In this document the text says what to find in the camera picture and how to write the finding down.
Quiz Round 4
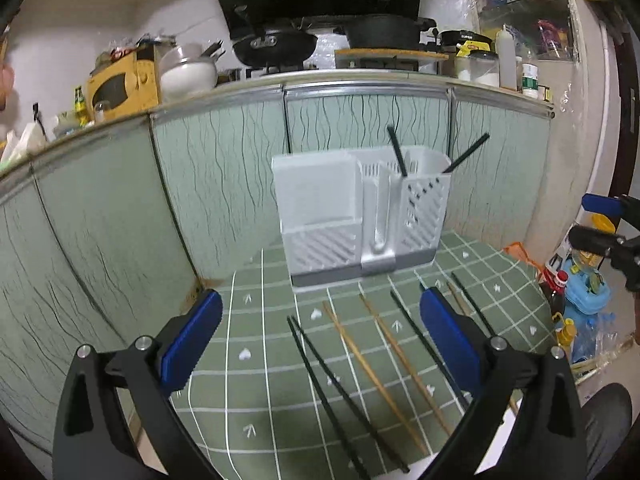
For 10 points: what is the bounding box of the white plastic utensil holder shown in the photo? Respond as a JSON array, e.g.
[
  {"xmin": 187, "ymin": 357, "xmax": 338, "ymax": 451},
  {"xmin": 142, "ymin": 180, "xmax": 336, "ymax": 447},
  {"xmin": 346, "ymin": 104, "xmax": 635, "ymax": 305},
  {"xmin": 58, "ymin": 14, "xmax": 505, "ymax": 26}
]
[{"xmin": 271, "ymin": 146, "xmax": 453, "ymax": 288}]

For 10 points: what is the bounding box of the large clear powder container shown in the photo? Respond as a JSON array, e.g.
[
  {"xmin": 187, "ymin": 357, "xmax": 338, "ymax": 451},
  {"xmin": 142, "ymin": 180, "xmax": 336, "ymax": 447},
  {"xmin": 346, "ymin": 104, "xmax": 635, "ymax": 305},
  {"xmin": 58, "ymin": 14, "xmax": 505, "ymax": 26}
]
[{"xmin": 468, "ymin": 51, "xmax": 501, "ymax": 87}]

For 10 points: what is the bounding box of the wooden chopstick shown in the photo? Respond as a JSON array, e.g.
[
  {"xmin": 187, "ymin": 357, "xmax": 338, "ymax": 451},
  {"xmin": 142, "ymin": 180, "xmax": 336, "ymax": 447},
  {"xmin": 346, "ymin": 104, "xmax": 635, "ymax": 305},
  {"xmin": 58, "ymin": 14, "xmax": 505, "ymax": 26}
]
[
  {"xmin": 446, "ymin": 281, "xmax": 472, "ymax": 317},
  {"xmin": 322, "ymin": 301, "xmax": 430, "ymax": 456},
  {"xmin": 359, "ymin": 294, "xmax": 455, "ymax": 436}
]

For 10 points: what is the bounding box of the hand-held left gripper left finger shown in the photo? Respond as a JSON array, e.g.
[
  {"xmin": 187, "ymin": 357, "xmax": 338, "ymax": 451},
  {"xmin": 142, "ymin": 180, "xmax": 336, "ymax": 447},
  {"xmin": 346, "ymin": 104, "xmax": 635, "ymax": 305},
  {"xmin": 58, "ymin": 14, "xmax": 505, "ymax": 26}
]
[{"xmin": 52, "ymin": 289, "xmax": 223, "ymax": 480}]

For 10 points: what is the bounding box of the yellow capped oil bottle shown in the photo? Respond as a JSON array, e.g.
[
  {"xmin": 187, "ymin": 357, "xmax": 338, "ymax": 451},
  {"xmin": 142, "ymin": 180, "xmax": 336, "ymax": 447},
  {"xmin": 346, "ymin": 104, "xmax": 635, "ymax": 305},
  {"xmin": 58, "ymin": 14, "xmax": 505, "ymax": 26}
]
[{"xmin": 552, "ymin": 312, "xmax": 577, "ymax": 362}]

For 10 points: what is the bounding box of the yellow microwave oven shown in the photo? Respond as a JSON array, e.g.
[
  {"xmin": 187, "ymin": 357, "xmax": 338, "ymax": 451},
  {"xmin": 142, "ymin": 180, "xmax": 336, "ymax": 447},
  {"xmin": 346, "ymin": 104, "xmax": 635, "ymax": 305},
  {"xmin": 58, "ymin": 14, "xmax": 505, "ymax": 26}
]
[{"xmin": 84, "ymin": 51, "xmax": 162, "ymax": 122}]

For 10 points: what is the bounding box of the round wooden board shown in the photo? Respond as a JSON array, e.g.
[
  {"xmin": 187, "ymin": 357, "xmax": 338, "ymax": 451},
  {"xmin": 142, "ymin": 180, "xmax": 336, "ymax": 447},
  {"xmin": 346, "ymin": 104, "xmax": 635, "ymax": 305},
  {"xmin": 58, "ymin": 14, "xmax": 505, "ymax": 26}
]
[{"xmin": 333, "ymin": 47, "xmax": 449, "ymax": 62}]

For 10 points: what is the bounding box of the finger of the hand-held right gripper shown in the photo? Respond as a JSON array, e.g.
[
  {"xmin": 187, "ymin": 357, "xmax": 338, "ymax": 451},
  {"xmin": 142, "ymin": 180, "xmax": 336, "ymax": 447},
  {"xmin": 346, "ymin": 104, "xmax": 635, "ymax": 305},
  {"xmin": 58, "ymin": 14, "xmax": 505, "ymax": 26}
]
[
  {"xmin": 581, "ymin": 193, "xmax": 640, "ymax": 218},
  {"xmin": 569, "ymin": 225, "xmax": 626, "ymax": 262}
]

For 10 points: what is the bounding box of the gas stove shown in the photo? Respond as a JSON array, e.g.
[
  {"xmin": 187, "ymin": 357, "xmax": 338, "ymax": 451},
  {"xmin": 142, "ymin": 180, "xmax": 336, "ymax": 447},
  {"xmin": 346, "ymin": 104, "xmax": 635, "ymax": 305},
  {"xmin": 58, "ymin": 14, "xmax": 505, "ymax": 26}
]
[{"xmin": 244, "ymin": 57, "xmax": 441, "ymax": 80}]

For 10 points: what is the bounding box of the black wok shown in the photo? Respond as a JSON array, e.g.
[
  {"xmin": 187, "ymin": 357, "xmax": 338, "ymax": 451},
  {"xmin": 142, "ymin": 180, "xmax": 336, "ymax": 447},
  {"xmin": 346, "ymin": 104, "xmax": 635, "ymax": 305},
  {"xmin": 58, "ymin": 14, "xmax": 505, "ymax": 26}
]
[{"xmin": 231, "ymin": 7, "xmax": 319, "ymax": 67}]

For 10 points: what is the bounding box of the black flat electric griddle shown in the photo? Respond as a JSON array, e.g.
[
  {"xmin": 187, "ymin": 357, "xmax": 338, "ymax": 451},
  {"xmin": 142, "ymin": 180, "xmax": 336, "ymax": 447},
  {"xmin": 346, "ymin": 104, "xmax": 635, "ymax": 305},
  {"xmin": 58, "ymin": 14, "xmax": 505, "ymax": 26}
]
[{"xmin": 436, "ymin": 29, "xmax": 494, "ymax": 54}]

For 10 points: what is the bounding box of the glass wall shelf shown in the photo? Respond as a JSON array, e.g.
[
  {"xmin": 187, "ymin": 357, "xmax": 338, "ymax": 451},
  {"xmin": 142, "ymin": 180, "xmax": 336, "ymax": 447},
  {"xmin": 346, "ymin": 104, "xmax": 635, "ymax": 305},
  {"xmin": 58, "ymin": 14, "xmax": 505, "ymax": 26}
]
[{"xmin": 477, "ymin": 0, "xmax": 577, "ymax": 63}]

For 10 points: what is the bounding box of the colourful snack packet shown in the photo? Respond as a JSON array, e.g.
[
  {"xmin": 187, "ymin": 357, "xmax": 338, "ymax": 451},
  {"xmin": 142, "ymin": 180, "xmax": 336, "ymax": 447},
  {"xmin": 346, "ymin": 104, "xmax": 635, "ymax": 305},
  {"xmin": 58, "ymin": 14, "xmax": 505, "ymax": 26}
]
[{"xmin": 537, "ymin": 19, "xmax": 572, "ymax": 57}]

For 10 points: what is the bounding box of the green wavy cabinet door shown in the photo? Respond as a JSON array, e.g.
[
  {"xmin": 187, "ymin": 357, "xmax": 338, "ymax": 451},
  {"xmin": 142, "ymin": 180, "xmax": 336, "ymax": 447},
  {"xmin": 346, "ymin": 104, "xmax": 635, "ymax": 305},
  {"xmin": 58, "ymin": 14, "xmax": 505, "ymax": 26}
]
[
  {"xmin": 440, "ymin": 94, "xmax": 555, "ymax": 262},
  {"xmin": 0, "ymin": 160, "xmax": 121, "ymax": 461},
  {"xmin": 283, "ymin": 84, "xmax": 455, "ymax": 161},
  {"xmin": 149, "ymin": 87, "xmax": 293, "ymax": 283},
  {"xmin": 31, "ymin": 114, "xmax": 213, "ymax": 361}
]

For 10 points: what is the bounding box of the green glass bottle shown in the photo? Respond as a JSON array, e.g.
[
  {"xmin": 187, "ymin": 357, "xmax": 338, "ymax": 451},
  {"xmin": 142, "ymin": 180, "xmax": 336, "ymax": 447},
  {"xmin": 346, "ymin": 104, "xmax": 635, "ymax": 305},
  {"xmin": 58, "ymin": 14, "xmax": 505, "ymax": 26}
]
[{"xmin": 73, "ymin": 85, "xmax": 89, "ymax": 127}]

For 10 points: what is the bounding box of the person's leg in dark pants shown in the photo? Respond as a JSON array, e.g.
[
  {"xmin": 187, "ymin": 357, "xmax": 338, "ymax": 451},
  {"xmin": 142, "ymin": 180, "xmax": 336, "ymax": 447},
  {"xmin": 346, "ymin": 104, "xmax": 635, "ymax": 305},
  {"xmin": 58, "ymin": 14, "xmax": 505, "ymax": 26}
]
[{"xmin": 581, "ymin": 382, "xmax": 636, "ymax": 480}]

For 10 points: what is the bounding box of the white bottle green label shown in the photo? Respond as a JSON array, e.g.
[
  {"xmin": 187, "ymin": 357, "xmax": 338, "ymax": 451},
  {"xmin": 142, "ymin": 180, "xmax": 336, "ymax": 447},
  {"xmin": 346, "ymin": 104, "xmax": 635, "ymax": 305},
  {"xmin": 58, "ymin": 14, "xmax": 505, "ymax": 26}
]
[{"xmin": 520, "ymin": 62, "xmax": 540, "ymax": 100}]

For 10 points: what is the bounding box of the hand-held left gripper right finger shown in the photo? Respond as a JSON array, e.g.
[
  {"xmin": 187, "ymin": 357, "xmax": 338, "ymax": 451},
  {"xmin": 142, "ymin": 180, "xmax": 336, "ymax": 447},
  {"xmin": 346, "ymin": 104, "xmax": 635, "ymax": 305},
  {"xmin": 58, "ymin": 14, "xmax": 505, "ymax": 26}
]
[{"xmin": 419, "ymin": 286, "xmax": 588, "ymax": 480}]

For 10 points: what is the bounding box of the pile of packets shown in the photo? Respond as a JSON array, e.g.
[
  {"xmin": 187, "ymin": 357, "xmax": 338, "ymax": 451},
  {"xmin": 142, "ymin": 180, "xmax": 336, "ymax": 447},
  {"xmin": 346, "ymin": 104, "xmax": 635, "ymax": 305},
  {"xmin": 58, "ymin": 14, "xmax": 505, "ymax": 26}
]
[{"xmin": 91, "ymin": 34, "xmax": 177, "ymax": 63}]

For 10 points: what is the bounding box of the black cast iron pot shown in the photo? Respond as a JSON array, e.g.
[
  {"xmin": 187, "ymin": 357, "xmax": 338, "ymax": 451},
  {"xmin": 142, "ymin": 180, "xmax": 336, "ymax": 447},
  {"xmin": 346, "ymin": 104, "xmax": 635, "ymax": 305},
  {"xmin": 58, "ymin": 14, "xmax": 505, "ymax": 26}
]
[{"xmin": 344, "ymin": 15, "xmax": 437, "ymax": 51}]

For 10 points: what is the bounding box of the white squeeze bottle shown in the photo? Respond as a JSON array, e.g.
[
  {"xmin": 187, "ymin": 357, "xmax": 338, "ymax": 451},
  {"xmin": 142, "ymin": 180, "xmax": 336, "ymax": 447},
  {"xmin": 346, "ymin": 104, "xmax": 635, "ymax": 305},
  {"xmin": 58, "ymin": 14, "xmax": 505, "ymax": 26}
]
[{"xmin": 495, "ymin": 24, "xmax": 519, "ymax": 92}]

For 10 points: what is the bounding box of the orange plastic bag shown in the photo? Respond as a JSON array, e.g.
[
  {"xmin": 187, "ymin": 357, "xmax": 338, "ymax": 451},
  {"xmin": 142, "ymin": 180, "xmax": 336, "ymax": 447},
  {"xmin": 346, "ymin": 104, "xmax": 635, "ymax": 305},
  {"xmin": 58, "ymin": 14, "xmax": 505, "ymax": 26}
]
[{"xmin": 502, "ymin": 242, "xmax": 544, "ymax": 275}]

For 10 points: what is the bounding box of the dark sauce bottle red cap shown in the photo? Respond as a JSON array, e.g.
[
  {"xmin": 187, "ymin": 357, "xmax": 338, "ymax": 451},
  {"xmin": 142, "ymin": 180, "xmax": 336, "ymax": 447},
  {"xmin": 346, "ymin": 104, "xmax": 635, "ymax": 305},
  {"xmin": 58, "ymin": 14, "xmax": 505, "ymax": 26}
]
[{"xmin": 547, "ymin": 270, "xmax": 571, "ymax": 315}]

